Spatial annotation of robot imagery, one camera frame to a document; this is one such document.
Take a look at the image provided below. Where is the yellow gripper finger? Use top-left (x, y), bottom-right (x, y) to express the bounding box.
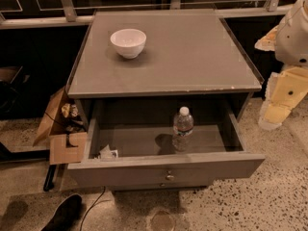
top-left (258, 65), bottom-right (308, 131)
top-left (254, 26), bottom-right (278, 51)

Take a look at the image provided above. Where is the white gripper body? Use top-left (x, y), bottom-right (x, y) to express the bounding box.
top-left (275, 3), bottom-right (308, 66)

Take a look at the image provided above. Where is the clear plastic water bottle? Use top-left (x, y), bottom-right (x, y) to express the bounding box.
top-left (172, 107), bottom-right (193, 151)

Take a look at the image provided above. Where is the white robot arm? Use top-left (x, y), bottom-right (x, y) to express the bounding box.
top-left (255, 0), bottom-right (308, 130)

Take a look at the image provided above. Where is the brass drawer knob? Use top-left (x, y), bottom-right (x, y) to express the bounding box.
top-left (165, 170), bottom-right (175, 181)

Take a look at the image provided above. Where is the open grey top drawer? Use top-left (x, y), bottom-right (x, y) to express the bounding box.
top-left (68, 110), bottom-right (265, 191)

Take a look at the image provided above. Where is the grey wooden nightstand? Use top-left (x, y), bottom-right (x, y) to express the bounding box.
top-left (65, 9), bottom-right (266, 192)

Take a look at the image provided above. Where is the white ceramic bowl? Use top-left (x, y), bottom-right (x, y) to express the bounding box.
top-left (110, 29), bottom-right (147, 59)

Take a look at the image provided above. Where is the crumpled white paper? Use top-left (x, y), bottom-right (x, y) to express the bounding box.
top-left (95, 144), bottom-right (118, 160)

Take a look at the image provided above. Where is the metal window railing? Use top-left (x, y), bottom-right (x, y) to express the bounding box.
top-left (0, 0), bottom-right (296, 30)

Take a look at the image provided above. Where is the brown cardboard box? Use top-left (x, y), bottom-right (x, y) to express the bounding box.
top-left (33, 88), bottom-right (87, 165)

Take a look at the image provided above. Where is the black shoe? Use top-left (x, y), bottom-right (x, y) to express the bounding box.
top-left (41, 194), bottom-right (82, 231)

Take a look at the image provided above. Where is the black bar on floor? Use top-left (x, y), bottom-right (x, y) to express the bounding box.
top-left (43, 165), bottom-right (57, 192)

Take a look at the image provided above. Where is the black floor cable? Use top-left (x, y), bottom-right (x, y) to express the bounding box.
top-left (78, 186), bottom-right (107, 231)

